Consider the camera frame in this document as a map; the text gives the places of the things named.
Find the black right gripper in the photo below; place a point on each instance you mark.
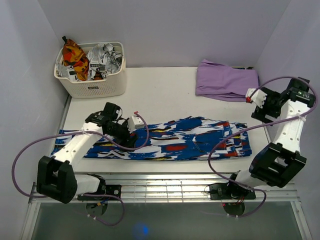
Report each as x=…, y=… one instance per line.
x=270, y=95

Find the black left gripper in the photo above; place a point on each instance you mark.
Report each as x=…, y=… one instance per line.
x=123, y=141

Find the blue white red patterned trousers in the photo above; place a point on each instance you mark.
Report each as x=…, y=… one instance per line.
x=185, y=139

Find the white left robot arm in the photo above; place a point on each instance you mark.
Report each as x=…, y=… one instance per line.
x=56, y=176

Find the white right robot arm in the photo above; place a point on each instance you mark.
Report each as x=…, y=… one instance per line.
x=281, y=160

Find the folded purple trousers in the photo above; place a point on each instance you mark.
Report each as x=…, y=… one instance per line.
x=221, y=82

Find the black white newsprint trousers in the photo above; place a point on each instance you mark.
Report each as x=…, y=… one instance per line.
x=104, y=60

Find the orange camouflage trousers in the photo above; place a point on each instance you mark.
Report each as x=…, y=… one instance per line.
x=74, y=56

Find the cream perforated laundry basket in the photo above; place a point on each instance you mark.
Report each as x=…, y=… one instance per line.
x=115, y=84

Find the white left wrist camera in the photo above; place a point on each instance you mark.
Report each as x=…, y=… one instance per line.
x=135, y=122

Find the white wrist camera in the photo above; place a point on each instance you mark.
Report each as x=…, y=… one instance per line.
x=256, y=96
x=135, y=122

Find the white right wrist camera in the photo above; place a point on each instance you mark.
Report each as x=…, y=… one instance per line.
x=256, y=96

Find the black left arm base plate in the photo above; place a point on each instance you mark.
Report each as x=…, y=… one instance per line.
x=109, y=189

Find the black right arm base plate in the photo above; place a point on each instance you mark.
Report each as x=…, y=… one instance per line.
x=220, y=193

